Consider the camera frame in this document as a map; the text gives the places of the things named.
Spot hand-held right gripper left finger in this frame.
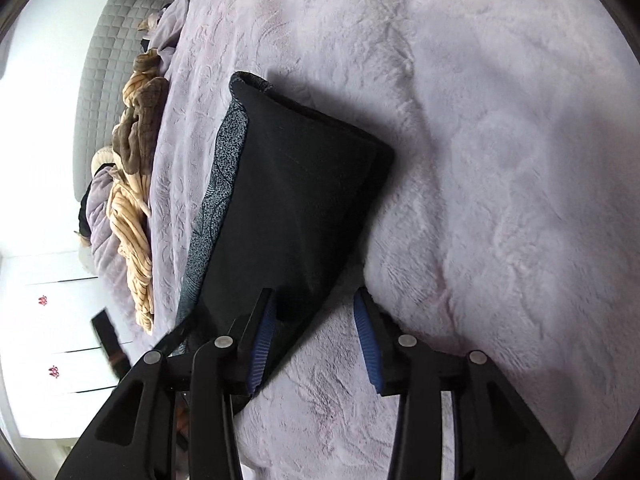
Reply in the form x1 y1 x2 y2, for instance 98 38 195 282
55 287 279 480

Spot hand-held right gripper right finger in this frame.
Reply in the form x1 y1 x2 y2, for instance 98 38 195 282
352 287 577 480

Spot black pants with patterned waistband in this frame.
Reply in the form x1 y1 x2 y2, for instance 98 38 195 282
175 71 396 416

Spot beige striped garment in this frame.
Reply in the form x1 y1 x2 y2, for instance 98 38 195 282
107 67 171 337

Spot grey plush blanket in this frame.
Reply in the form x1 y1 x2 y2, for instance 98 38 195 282
82 0 632 480

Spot white cabinet with red marks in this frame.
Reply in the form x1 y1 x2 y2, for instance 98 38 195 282
0 254 137 442

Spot brown knit garment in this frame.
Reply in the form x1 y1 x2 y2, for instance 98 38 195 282
111 50 171 172

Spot grey quilted headboard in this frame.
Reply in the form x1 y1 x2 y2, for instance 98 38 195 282
72 0 187 207

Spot dark strap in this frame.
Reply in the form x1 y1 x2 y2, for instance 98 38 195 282
91 310 132 377

